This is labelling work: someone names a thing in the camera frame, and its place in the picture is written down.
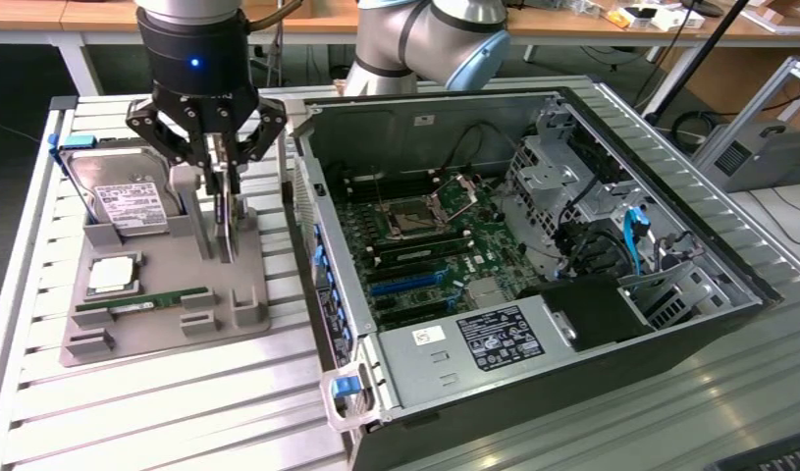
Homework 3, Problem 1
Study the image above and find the black plastic shroud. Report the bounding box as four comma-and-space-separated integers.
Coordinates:
540, 274, 655, 352

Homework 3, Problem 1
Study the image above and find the thin locking lever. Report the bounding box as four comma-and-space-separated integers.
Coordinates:
370, 165, 384, 217

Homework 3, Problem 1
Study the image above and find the blue expansion slot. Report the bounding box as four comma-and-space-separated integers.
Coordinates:
367, 273, 444, 297

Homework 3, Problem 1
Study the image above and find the small white box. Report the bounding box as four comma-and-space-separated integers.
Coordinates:
619, 4, 706, 33

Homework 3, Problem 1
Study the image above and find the grey parts rack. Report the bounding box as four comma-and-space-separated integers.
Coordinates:
58, 165, 275, 369

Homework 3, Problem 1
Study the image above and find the metal disk bay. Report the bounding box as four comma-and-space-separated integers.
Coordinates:
503, 105, 636, 256

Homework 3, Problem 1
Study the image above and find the black graphics card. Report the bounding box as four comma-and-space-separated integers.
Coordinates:
206, 135, 244, 265

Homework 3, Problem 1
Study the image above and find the blue wire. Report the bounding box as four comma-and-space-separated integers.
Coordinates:
623, 205, 651, 280

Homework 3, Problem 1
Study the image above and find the black tripod pole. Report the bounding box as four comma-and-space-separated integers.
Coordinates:
640, 0, 754, 124

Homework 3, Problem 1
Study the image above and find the metal socket cover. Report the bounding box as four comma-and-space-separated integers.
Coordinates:
424, 174, 484, 223

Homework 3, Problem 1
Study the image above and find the silver CPU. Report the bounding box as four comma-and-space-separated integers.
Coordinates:
87, 255, 139, 291

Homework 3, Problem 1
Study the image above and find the black keyboard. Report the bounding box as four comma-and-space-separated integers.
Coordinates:
712, 434, 800, 471

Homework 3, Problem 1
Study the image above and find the dark labelled RAM stick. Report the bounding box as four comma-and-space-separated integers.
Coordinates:
371, 234, 476, 270

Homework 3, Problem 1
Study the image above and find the black open PC case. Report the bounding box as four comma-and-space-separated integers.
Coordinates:
272, 85, 786, 471

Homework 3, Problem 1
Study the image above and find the grey power supply unit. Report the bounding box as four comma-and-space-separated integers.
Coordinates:
363, 292, 575, 413

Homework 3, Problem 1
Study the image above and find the silver chipset heatsink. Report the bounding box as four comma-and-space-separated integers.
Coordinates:
468, 279, 507, 306

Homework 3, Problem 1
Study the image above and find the green motherboard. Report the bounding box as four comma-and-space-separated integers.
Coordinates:
332, 164, 548, 331

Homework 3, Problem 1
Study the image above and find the aluminium profile frame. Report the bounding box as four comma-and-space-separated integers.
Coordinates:
733, 55, 800, 131

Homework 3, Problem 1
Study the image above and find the grey machine box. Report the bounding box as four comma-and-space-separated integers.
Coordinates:
691, 122, 800, 193

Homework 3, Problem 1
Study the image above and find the green RAM stick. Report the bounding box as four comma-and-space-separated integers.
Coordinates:
75, 288, 216, 313

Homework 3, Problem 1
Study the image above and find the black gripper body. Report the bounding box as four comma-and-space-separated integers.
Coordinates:
136, 12, 260, 136

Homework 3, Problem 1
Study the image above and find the hard disk blue carrier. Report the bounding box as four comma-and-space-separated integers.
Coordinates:
47, 131, 182, 239

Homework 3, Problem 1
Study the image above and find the CPU socket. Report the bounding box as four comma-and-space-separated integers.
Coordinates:
384, 197, 451, 241

